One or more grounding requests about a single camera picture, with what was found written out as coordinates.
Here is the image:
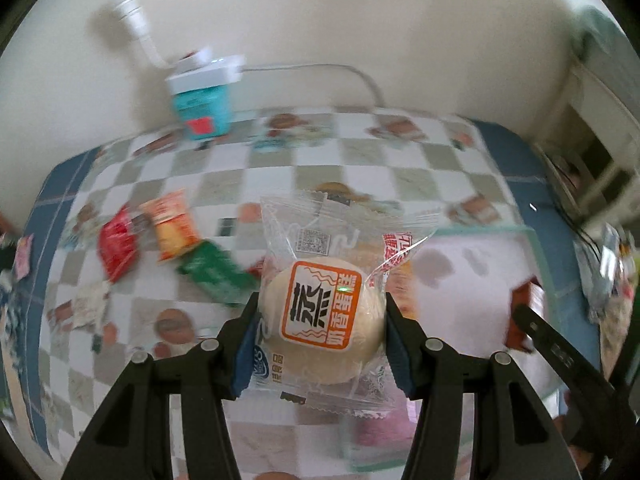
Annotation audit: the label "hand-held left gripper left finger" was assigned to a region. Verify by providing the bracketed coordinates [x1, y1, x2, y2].
[60, 292, 263, 480]

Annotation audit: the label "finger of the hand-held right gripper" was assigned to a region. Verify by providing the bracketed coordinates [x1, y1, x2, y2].
[512, 302, 618, 406]

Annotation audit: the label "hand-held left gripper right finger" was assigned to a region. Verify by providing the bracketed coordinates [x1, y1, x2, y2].
[382, 296, 573, 480]

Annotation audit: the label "dark red snack packet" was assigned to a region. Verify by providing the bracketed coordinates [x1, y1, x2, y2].
[506, 280, 548, 353]

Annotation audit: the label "pink barcode snack packet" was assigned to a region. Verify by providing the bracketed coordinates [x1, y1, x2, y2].
[352, 407, 418, 453]

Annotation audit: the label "round steamed cake clear packet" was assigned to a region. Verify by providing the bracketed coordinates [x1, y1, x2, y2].
[249, 189, 438, 418]

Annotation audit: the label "dark green snack packet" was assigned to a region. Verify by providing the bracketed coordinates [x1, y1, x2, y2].
[177, 240, 256, 306]

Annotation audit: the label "green shallow tray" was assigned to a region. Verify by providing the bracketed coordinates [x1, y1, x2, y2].
[345, 225, 571, 471]

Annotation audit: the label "clear plastic packets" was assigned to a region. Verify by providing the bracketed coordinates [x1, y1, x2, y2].
[575, 222, 638, 323]

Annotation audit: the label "small orange snack packet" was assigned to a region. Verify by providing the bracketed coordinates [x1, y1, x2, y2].
[140, 189, 200, 263]

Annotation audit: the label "beige snack packet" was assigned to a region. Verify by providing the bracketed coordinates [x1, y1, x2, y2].
[75, 280, 112, 333]

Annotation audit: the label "bright red snack packet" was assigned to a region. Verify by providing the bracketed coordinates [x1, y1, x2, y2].
[97, 205, 141, 283]

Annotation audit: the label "checkered printed tablecloth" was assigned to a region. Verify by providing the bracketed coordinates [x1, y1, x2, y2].
[0, 105, 601, 480]

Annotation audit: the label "white shelf unit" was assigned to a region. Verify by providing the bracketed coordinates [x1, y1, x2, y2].
[532, 55, 640, 241]

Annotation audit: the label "small pink candy packet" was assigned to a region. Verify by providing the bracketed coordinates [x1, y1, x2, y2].
[12, 234, 35, 281]

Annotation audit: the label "teal box with red label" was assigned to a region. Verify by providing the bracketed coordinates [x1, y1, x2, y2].
[167, 77, 236, 142]

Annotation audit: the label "white cable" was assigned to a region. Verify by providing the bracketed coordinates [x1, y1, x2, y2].
[242, 62, 386, 108]

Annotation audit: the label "white plug with cord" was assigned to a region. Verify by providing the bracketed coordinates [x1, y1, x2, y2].
[107, 0, 176, 68]

